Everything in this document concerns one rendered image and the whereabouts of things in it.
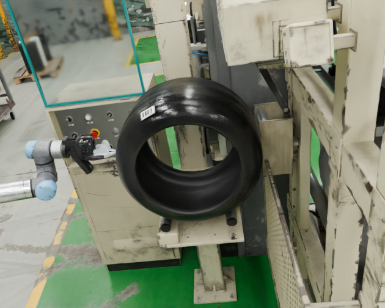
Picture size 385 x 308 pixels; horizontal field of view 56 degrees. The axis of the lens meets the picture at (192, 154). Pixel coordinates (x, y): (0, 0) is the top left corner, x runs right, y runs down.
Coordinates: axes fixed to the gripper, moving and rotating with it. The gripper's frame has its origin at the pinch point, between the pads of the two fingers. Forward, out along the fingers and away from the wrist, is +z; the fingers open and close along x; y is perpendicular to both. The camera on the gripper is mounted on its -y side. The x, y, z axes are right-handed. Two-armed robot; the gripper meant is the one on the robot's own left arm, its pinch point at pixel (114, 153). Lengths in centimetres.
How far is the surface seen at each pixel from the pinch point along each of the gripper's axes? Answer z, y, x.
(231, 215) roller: 48, -25, -9
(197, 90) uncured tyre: 34.3, 27.7, -2.0
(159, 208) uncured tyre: 18.6, -18.7, -12.1
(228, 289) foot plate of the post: 51, -116, 28
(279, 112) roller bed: 73, 1, 38
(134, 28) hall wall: -149, -129, 875
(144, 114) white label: 15.7, 22.0, -10.3
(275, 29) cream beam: 54, 56, -36
